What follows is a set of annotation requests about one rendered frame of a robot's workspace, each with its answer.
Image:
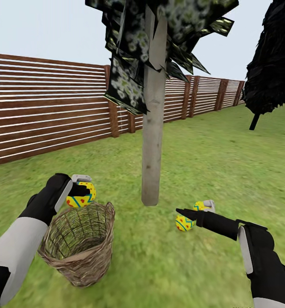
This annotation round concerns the easter egg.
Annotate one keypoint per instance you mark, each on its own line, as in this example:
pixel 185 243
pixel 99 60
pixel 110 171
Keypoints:
pixel 80 202
pixel 183 223
pixel 199 206

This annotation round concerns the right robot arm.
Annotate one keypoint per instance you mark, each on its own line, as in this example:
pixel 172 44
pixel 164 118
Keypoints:
pixel 262 264

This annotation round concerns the wicker basket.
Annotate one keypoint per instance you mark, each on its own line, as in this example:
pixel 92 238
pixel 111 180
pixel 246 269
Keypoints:
pixel 82 268

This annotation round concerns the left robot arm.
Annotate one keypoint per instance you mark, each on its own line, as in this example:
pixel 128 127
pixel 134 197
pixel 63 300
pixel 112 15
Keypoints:
pixel 19 244

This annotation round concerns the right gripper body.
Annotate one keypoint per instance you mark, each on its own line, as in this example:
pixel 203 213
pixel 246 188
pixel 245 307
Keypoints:
pixel 211 221

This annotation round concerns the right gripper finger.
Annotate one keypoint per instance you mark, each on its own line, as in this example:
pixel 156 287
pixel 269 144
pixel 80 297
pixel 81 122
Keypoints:
pixel 190 214

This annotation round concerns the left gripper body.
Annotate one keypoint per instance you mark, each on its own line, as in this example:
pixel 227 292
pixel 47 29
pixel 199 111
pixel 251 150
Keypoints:
pixel 79 190

